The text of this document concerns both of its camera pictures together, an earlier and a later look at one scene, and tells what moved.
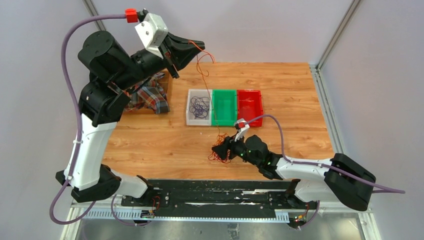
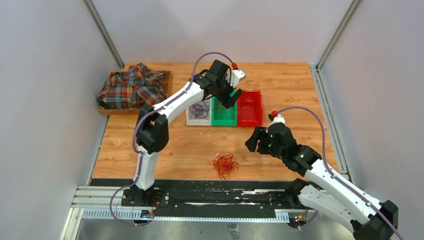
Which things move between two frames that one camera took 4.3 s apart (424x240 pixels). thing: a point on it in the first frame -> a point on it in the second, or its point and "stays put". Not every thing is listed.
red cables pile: (222, 139) -> (218, 105)
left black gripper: (181, 50) -> (228, 101)
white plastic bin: (199, 107) stays put
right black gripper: (221, 150) -> (260, 133)
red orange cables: (220, 137) -> (224, 164)
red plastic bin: (250, 106) stays put
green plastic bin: (224, 107) stays put
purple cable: (199, 106) stays put
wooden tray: (166, 83) stays put
